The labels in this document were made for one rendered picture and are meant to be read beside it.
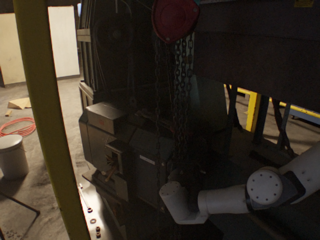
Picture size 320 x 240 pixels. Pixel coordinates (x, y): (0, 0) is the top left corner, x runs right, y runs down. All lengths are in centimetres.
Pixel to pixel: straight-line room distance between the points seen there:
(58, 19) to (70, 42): 72
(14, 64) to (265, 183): 668
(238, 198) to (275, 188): 10
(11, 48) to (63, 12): 173
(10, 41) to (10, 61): 53
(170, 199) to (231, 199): 16
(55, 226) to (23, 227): 25
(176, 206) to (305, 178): 33
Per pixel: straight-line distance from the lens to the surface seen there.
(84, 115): 144
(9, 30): 681
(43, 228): 187
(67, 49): 676
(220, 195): 58
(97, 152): 140
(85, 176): 162
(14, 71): 687
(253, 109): 298
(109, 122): 117
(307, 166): 54
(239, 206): 57
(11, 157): 234
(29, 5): 78
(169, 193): 61
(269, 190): 52
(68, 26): 677
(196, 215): 66
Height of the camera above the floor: 131
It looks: 23 degrees down
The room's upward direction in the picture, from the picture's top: straight up
